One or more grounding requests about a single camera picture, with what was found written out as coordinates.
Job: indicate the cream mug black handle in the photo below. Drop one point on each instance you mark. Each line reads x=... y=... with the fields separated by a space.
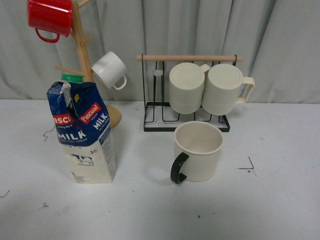
x=197 y=151

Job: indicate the Pascual milk carton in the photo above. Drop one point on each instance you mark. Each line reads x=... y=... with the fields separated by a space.
x=83 y=129

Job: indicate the wooden mug tree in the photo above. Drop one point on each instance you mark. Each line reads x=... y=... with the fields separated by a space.
x=80 y=40

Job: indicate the cream ribbed mug left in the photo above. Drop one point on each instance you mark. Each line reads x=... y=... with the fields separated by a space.
x=186 y=87

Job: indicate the cream ribbed mug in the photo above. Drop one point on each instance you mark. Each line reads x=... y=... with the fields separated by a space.
x=225 y=86
x=186 y=87

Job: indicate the white enamel mug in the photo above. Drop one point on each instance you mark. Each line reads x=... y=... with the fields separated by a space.
x=111 y=70

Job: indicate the cream ribbed mug right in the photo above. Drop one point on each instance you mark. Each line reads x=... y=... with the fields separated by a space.
x=225 y=86

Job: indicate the grey curtain backdrop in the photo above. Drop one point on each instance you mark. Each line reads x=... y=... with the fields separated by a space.
x=278 y=40

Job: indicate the red enamel mug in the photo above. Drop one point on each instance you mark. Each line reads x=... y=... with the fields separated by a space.
x=54 y=16

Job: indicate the black wire cup rack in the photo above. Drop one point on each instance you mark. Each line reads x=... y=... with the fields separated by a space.
x=158 y=113

